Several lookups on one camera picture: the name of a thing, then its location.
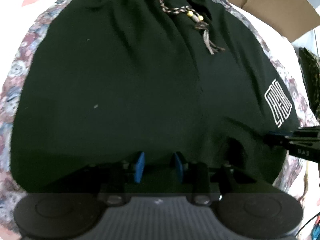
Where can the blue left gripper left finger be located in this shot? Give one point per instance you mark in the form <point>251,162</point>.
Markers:
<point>139,167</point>

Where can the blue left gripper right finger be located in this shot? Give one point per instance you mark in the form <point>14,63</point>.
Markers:
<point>180,160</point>

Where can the black bear-pattern shorts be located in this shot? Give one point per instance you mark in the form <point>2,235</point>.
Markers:
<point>98,80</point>

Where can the leopard print garment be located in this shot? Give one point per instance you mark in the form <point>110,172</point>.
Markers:
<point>309,63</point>

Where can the brown cardboard box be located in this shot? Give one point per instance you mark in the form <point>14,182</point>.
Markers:
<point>290,18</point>

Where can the cream bear print duvet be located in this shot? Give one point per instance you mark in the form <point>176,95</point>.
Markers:
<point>17,17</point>

